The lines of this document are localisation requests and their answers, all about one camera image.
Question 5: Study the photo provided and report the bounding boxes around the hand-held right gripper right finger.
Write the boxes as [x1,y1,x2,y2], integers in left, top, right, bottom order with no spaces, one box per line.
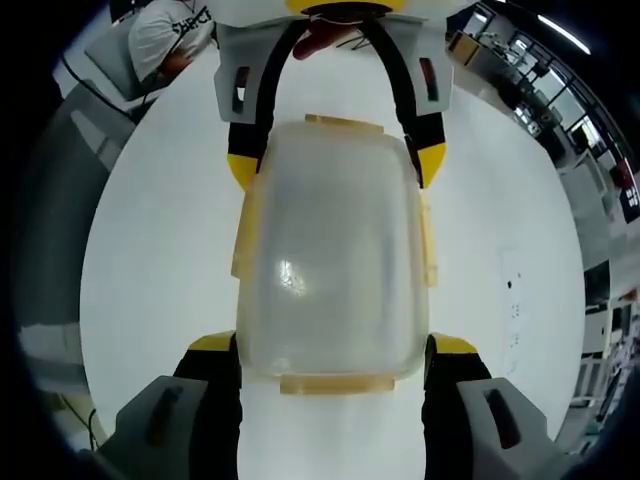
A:
[421,332,564,480]

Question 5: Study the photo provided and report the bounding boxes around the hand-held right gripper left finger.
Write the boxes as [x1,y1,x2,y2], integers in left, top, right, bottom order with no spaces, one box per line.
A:
[97,332,246,480]

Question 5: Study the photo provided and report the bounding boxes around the clear lid with yellow clips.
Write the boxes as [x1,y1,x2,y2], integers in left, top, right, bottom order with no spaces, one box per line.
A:
[230,113,441,398]

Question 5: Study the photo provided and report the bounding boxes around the person's left hand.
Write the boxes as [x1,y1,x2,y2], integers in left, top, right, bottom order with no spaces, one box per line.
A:
[293,27,344,61]

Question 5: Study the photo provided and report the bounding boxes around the beige box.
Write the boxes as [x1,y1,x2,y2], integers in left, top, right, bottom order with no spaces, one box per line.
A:
[446,29,482,65]

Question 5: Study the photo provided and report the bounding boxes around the person in white shirt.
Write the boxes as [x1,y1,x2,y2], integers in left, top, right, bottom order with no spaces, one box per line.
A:
[126,0,217,84]

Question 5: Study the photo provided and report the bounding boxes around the white sheet with dark marks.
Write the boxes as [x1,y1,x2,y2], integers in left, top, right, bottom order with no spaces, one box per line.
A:
[501,248,528,377]

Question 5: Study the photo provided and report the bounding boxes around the grey office chair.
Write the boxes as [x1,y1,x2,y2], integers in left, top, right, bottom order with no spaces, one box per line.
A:
[53,28,152,120]

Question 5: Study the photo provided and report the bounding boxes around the straight ceiling light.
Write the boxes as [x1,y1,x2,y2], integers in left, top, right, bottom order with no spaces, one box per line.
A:
[536,13,592,54]

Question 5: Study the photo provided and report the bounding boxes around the red round object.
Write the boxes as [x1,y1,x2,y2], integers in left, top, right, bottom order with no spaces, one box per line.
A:
[611,158,634,190]

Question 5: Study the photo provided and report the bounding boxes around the thin dark wires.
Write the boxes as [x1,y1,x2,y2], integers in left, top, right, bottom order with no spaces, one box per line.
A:
[336,30,374,52]

